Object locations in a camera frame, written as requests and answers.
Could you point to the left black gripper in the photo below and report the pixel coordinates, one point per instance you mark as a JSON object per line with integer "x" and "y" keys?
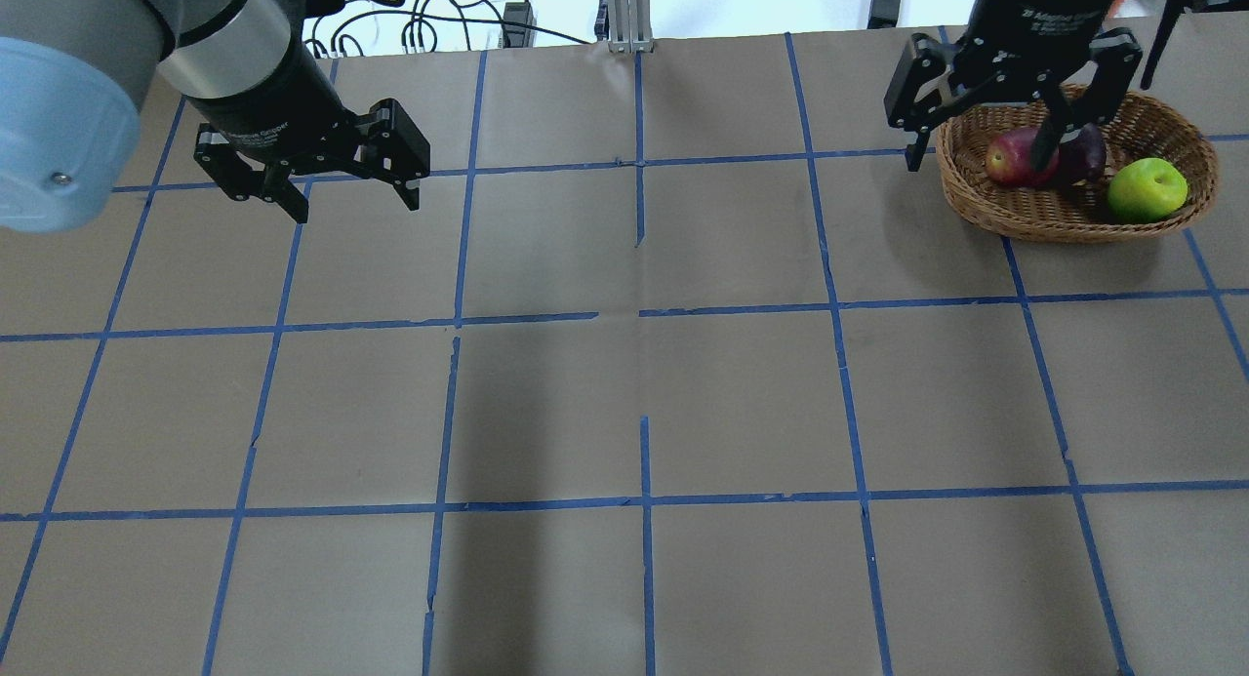
{"x": 276, "y": 102}

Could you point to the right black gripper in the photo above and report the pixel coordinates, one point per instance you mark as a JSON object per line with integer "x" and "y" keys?
{"x": 1036, "y": 13}

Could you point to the bright red apple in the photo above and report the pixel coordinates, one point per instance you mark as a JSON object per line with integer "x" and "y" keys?
{"x": 1008, "y": 160}

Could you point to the green apple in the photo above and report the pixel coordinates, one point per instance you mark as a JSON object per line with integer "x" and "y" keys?
{"x": 1147, "y": 190}

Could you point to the dark red apple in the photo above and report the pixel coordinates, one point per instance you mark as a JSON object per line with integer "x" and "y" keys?
{"x": 1082, "y": 159}

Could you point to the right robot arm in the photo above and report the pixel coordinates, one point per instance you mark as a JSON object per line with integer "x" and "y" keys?
{"x": 1014, "y": 52}

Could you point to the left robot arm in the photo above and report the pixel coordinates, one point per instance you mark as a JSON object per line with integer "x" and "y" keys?
{"x": 75, "y": 74}

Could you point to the wicker basket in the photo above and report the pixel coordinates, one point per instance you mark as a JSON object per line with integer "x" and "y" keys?
{"x": 1143, "y": 128}

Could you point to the aluminium frame post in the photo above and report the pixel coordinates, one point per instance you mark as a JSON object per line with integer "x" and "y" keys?
{"x": 625, "y": 26}

